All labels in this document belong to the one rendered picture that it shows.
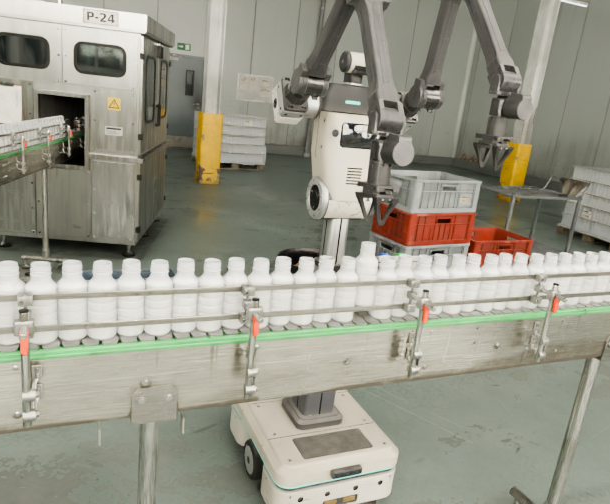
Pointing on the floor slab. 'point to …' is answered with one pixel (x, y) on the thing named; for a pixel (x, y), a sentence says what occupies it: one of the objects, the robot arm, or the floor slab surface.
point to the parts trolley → (537, 209)
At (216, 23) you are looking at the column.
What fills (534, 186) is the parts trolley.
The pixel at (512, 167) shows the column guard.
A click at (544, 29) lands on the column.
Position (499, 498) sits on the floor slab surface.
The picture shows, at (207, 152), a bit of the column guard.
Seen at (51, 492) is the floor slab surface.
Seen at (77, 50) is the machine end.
